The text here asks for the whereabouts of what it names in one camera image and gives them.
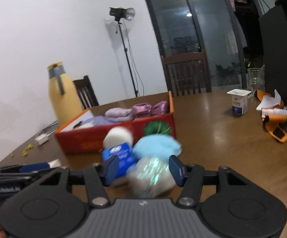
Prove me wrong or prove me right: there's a purple satin scrunchie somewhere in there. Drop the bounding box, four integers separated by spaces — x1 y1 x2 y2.
150 101 168 115
132 103 152 118

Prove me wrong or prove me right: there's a blue white packet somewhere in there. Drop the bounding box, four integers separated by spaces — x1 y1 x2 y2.
102 143 137 187

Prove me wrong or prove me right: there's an iridescent mesh pouf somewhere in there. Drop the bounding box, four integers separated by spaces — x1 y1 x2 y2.
126 156 176 198

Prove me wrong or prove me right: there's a white wedge sponge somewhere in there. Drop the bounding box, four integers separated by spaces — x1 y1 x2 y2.
48 159 62 168

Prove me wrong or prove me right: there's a white foam ball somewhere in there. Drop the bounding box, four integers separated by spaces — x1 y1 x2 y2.
103 126 134 149

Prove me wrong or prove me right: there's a light blue fluffy pouf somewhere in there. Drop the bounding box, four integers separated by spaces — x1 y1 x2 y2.
133 134 182 160

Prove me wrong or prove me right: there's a white power adapter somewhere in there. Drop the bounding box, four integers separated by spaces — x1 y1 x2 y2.
34 133 49 146

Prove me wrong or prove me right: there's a lavender towel in box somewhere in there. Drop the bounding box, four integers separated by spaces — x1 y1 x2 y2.
104 107 134 123

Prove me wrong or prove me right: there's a red cardboard box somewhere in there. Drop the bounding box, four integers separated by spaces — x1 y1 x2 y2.
55 92 176 154

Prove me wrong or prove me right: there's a dark wooden chair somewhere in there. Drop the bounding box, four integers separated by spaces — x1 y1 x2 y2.
161 50 212 97
73 75 99 110

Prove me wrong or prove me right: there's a yellow thermos jug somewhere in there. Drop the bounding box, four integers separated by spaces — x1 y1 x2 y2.
47 62 83 126

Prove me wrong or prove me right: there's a white yogurt cup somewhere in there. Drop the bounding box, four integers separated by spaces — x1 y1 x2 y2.
227 89 251 115

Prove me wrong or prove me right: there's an orange white tube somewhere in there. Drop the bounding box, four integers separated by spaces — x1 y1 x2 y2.
261 108 287 143

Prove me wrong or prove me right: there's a crumpled white paper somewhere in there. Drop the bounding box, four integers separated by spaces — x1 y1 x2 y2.
254 89 284 111

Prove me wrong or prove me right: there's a clear glass cup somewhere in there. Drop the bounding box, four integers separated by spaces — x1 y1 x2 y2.
247 65 265 95

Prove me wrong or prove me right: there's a sliding glass door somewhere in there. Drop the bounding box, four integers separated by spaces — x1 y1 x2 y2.
146 0 275 91

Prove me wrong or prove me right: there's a studio light on stand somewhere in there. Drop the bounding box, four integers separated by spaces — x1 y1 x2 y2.
109 7 140 97

